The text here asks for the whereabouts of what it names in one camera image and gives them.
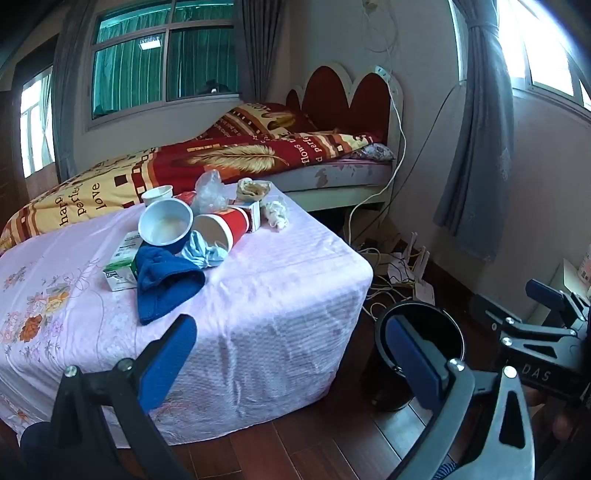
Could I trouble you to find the clear plastic bag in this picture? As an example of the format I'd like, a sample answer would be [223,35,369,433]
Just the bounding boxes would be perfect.
[189,170,230,215]

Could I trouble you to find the red and yellow printed pillow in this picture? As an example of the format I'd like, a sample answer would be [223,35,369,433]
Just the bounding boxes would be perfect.
[198,102,319,139]

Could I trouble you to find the bright window behind blue-grey curtain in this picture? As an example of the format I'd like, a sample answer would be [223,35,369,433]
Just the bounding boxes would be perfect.
[450,0,591,112]

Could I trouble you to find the small dark object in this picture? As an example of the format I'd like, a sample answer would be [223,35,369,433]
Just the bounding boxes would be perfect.
[196,79,232,95]

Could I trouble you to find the white tissue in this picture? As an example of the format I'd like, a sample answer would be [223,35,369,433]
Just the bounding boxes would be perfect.
[263,199,291,230]

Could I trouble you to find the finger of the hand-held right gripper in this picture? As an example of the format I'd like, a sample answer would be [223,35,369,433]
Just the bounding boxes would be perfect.
[525,278,591,334]
[471,295,578,352]

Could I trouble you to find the grey floral mattress sheet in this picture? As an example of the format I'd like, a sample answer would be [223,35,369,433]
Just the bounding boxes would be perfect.
[268,143,395,192]

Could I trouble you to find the person's right hand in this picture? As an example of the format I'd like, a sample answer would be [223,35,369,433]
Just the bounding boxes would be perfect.
[526,388,591,445]

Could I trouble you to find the red paper cup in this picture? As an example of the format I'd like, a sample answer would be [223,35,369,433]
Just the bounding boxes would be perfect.
[191,205,252,254]

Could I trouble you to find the beige cloth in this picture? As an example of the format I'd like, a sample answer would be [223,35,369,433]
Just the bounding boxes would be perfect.
[233,179,274,204]

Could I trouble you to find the blue face mask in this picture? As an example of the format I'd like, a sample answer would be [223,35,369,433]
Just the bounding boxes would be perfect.
[180,230,232,269]

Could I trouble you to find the black trash bin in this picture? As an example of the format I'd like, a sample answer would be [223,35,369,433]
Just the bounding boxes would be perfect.
[365,300,465,412]

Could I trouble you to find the green curtain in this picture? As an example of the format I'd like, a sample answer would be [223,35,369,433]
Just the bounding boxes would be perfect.
[95,0,241,114]

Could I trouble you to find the crumpled white papers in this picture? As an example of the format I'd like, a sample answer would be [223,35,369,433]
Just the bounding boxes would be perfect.
[385,258,409,284]

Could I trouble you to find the bed with red yellow blanket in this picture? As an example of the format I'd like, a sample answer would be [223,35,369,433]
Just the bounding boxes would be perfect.
[0,131,384,254]

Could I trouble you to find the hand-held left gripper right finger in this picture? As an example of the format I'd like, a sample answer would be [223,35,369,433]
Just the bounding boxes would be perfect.
[384,316,539,480]

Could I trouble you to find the small white paper cup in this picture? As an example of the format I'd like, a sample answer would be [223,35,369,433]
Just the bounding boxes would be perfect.
[141,185,174,207]

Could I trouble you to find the tangle of floor cables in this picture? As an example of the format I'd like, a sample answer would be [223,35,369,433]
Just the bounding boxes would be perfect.
[358,240,416,319]

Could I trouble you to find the green and white carton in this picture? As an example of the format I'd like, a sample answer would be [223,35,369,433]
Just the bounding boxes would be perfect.
[102,231,144,292]

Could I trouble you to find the white bed with red headboard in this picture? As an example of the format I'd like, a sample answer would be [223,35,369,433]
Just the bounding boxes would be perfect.
[272,62,407,213]

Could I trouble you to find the blue-grey curtain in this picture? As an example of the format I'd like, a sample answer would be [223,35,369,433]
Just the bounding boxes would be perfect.
[434,0,515,261]

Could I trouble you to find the small red and white box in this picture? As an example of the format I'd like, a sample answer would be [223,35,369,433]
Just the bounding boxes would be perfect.
[242,202,263,234]

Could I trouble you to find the dark blue cloth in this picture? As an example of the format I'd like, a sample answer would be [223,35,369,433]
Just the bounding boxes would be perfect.
[136,244,206,326]

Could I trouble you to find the white paper bowl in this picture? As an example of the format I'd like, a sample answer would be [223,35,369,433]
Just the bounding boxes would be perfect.
[137,199,195,247]

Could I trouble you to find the white power cable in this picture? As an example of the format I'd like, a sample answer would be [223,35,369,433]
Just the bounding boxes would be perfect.
[346,65,407,245]

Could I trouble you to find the white router with antennas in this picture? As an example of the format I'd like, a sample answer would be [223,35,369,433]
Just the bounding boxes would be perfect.
[402,232,437,305]

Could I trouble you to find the large white framed window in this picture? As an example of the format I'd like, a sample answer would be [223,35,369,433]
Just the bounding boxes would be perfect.
[83,0,245,130]

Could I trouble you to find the pale wooden nightstand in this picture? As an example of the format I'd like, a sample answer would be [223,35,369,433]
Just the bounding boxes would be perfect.
[522,258,591,324]

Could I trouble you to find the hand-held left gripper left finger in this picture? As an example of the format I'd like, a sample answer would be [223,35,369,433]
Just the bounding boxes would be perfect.
[48,314,199,480]

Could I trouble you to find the narrow bright window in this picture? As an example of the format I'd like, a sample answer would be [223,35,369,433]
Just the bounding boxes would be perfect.
[18,69,56,178]

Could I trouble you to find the grey curtain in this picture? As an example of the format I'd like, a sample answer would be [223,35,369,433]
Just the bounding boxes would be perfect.
[233,0,289,104]
[51,0,107,181]

